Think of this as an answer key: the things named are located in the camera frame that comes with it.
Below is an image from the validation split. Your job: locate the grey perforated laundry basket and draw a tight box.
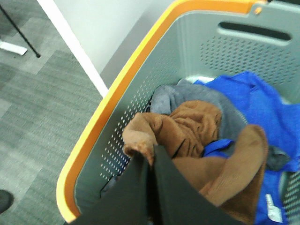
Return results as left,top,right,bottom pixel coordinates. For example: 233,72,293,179
56,0,300,223

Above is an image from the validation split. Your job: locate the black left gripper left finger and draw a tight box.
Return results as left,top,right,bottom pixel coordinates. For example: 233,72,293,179
71,153,149,225

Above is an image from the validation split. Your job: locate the blue cloth in basket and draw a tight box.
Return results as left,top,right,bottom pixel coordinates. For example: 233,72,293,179
205,71,300,225

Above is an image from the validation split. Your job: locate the grey towel in basket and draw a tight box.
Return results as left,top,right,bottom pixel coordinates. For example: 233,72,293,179
150,79,248,140

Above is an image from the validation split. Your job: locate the black thin pole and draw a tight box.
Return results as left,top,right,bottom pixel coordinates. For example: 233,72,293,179
0,6,41,58

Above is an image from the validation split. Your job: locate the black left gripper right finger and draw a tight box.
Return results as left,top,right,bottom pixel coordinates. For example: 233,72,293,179
153,146,243,225

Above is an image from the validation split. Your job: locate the white floor bracket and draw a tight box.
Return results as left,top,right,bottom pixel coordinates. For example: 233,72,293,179
0,40,28,56

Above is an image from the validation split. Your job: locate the brown microfibre towel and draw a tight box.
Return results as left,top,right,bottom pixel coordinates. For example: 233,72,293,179
122,100,268,225

